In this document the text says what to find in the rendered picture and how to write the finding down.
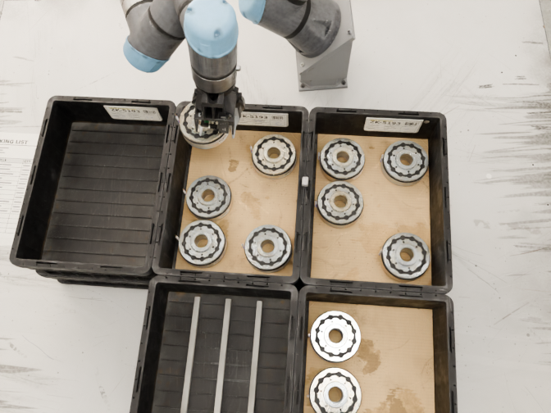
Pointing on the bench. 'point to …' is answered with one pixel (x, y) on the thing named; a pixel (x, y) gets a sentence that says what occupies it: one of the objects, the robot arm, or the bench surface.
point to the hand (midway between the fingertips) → (220, 120)
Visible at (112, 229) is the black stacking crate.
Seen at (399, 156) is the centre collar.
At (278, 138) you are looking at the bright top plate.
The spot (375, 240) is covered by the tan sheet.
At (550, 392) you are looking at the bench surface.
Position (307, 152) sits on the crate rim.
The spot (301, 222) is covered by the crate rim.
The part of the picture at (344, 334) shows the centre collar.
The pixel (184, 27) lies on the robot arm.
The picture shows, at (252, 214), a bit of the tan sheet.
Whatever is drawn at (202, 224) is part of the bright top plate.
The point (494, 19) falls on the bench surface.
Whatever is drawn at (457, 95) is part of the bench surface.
